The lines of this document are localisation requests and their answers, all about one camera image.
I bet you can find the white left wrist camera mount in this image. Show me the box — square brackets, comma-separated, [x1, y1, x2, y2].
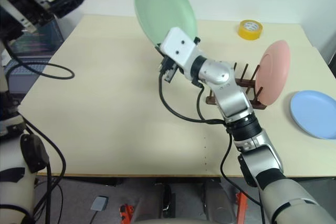
[0, 0, 36, 33]

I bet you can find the green plate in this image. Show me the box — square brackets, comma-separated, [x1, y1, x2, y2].
[134, 0, 198, 49]

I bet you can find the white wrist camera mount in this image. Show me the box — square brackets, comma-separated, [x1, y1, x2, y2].
[0, 0, 36, 33]
[160, 27, 203, 70]

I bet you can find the yellow tape roll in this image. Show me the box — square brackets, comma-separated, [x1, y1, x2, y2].
[237, 19, 264, 41]

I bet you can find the blue plate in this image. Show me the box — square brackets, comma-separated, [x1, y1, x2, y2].
[289, 90, 336, 140]

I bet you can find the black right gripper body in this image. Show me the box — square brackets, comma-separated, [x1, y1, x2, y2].
[156, 46, 182, 83]

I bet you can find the grey foot pedal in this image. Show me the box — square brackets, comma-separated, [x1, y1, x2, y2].
[90, 196, 109, 212]

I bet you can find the orange plastic part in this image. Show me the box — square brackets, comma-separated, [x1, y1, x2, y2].
[119, 204, 132, 224]
[235, 191, 248, 224]

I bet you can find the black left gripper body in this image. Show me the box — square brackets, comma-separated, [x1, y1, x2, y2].
[4, 0, 54, 30]

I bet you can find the dark rounded shape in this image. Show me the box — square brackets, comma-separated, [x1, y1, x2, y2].
[201, 178, 237, 224]
[154, 181, 177, 212]

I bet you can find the black robot torso cable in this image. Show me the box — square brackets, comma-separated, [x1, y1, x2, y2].
[23, 119, 67, 224]

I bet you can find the pink plate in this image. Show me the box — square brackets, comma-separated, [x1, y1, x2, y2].
[255, 39, 291, 106]

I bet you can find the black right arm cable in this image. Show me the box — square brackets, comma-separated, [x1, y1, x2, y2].
[158, 72, 266, 224]

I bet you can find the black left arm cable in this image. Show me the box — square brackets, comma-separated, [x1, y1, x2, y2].
[4, 37, 76, 81]

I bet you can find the grey box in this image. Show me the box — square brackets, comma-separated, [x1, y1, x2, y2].
[4, 59, 48, 94]

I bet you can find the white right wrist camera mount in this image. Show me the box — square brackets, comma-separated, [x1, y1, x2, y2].
[160, 27, 203, 70]

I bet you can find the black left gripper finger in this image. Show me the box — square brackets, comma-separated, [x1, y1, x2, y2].
[49, 0, 90, 20]

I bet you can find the brown wooden dish rack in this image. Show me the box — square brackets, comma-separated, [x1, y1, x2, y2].
[205, 62, 269, 111]

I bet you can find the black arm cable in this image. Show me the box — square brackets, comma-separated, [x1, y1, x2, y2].
[158, 72, 266, 224]
[4, 37, 76, 81]

